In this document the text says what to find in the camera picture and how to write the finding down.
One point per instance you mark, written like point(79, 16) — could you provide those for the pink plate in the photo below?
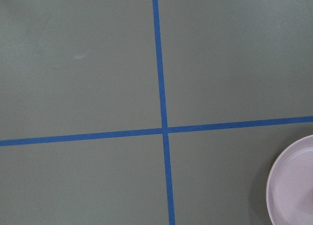
point(289, 190)

